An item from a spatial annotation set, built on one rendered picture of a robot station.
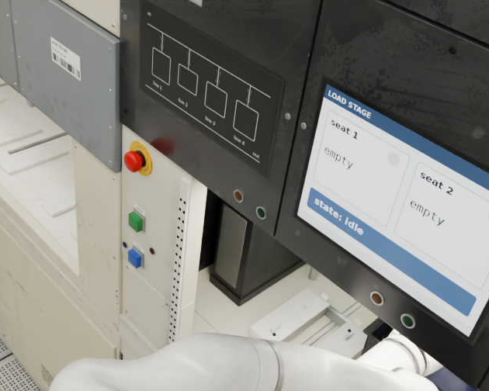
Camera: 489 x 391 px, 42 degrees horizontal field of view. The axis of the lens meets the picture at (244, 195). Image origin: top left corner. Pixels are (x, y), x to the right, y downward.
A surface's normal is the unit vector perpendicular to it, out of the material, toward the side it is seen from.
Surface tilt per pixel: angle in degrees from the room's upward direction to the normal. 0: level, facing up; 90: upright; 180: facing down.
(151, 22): 90
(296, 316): 0
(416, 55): 90
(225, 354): 32
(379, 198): 90
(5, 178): 0
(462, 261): 90
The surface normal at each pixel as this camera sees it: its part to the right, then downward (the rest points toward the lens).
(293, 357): 0.62, -0.65
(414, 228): -0.71, 0.37
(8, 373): 0.12, -0.78
